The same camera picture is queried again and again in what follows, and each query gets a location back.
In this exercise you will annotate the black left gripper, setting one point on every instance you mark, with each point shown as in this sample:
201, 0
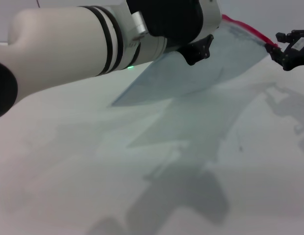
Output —
191, 52

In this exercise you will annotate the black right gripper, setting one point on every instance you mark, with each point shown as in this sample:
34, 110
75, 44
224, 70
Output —
299, 57

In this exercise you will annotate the clear red-zipper document bag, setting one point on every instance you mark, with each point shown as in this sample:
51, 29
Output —
191, 78

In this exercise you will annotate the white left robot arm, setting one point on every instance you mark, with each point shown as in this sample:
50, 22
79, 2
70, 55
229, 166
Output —
68, 44

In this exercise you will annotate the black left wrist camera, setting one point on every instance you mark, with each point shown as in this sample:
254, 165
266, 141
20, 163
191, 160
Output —
171, 17

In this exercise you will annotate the silver camera mounting bracket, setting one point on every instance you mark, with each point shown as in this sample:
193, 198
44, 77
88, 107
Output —
139, 23

